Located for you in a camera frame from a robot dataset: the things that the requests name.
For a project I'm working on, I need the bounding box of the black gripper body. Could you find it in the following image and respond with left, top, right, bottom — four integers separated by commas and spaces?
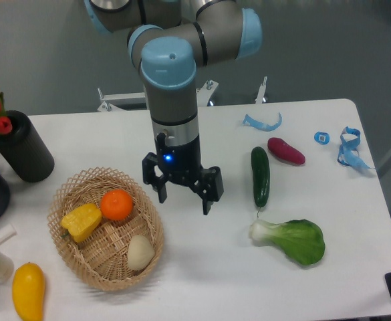
142, 132, 223, 202

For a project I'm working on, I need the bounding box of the yellow bell pepper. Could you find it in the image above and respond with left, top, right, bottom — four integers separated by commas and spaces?
60, 203, 102, 243

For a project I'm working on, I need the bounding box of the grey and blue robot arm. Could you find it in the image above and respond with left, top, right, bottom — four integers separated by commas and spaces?
85, 1, 263, 213

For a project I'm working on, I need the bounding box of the woven wicker basket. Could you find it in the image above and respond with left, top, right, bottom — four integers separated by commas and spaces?
47, 167, 164, 291

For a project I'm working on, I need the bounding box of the orange fruit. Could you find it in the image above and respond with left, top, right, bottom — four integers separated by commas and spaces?
100, 189, 133, 221

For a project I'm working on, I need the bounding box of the green cucumber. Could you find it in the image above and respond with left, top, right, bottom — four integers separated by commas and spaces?
251, 146, 270, 209

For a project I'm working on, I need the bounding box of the curved blue tape strip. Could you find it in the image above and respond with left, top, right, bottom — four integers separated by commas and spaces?
241, 112, 283, 132

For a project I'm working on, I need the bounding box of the purple sweet potato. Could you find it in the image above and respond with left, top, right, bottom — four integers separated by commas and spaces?
267, 137, 305, 166

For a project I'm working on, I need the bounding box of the green bok choy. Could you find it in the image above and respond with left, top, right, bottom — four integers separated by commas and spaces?
249, 219, 326, 266

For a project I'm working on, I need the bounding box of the black ribbed vase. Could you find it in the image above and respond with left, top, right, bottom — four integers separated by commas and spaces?
0, 110, 55, 183

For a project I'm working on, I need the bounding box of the tangled blue tape strip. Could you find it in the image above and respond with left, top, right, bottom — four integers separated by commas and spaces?
337, 126, 375, 170

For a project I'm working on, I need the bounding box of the small white block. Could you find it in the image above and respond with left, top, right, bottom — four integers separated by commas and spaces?
0, 224, 17, 245

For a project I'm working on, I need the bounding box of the yellow mango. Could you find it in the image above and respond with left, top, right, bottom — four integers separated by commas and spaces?
12, 262, 45, 321

